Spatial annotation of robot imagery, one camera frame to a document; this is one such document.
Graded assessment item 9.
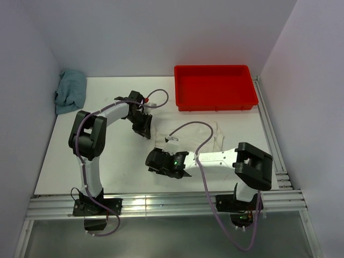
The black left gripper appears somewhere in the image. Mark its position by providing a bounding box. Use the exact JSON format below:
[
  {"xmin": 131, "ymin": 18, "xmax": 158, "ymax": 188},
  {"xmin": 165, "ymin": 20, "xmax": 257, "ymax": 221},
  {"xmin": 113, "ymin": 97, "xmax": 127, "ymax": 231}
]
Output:
[{"xmin": 126, "ymin": 111, "xmax": 152, "ymax": 139}]

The white t shirt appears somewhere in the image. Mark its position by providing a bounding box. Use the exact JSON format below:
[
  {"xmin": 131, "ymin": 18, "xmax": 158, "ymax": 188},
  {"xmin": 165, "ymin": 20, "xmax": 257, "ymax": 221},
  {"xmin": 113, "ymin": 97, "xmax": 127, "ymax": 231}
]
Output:
[{"xmin": 151, "ymin": 119, "xmax": 224, "ymax": 153}]

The red plastic bin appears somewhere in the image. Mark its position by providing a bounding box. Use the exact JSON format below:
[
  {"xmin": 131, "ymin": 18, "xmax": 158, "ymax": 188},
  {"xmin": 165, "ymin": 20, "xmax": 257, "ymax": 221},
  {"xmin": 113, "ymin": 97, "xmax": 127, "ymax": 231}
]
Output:
[{"xmin": 174, "ymin": 65, "xmax": 259, "ymax": 112}]

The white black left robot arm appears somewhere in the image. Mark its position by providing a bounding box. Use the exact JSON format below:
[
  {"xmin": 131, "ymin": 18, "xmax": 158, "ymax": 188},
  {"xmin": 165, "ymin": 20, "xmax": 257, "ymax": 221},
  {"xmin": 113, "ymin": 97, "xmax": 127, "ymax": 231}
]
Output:
[{"xmin": 68, "ymin": 91, "xmax": 152, "ymax": 214}]

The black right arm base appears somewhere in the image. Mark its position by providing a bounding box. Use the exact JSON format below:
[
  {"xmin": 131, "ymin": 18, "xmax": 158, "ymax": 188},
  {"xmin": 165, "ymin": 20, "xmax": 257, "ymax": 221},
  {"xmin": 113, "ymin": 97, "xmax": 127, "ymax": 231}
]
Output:
[{"xmin": 216, "ymin": 194, "xmax": 257, "ymax": 227}]

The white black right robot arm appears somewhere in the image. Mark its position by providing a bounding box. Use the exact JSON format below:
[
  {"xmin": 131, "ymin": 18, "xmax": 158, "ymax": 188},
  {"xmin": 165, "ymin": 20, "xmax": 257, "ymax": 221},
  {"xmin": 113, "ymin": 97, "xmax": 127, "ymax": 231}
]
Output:
[{"xmin": 145, "ymin": 142, "xmax": 273, "ymax": 210}]

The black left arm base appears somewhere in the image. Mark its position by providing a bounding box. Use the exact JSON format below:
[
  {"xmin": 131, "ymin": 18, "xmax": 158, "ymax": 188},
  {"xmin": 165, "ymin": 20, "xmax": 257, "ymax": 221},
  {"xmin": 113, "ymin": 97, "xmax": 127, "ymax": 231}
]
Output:
[{"xmin": 70, "ymin": 187, "xmax": 123, "ymax": 237}]

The teal folded cloth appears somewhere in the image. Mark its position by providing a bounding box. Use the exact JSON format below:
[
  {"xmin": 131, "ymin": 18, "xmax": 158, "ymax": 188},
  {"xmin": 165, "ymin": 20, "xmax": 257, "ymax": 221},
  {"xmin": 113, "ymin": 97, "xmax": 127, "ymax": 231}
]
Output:
[{"xmin": 54, "ymin": 69, "xmax": 87, "ymax": 115}]

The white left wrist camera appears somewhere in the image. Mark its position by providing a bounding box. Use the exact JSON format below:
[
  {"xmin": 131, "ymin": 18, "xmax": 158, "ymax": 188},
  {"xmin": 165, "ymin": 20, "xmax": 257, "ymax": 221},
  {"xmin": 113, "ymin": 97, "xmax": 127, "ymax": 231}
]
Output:
[{"xmin": 144, "ymin": 98, "xmax": 157, "ymax": 113}]

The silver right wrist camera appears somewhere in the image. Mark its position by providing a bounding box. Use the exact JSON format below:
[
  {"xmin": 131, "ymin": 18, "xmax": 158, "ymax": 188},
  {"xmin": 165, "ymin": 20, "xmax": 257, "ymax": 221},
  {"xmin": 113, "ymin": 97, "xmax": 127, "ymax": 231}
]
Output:
[{"xmin": 162, "ymin": 135, "xmax": 179, "ymax": 155}]

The aluminium rail frame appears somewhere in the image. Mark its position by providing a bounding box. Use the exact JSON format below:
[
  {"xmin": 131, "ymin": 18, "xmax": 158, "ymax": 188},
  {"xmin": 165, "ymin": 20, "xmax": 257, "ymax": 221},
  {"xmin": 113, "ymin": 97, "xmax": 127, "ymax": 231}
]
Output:
[{"xmin": 14, "ymin": 76, "xmax": 323, "ymax": 257}]

